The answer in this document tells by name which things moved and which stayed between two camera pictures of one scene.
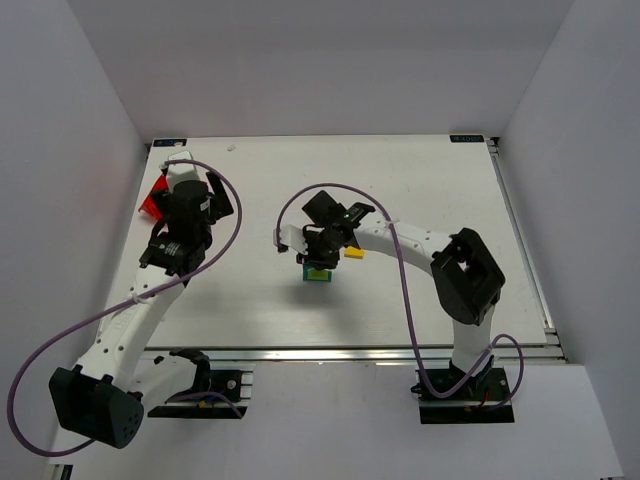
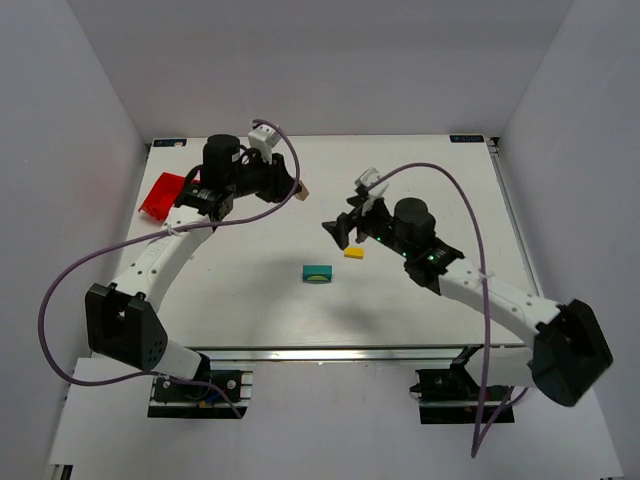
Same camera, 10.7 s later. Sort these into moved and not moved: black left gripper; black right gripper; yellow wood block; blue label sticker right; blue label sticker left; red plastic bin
Moved: black left gripper; black right gripper
Not moved: yellow wood block; blue label sticker left; red plastic bin; blue label sticker right
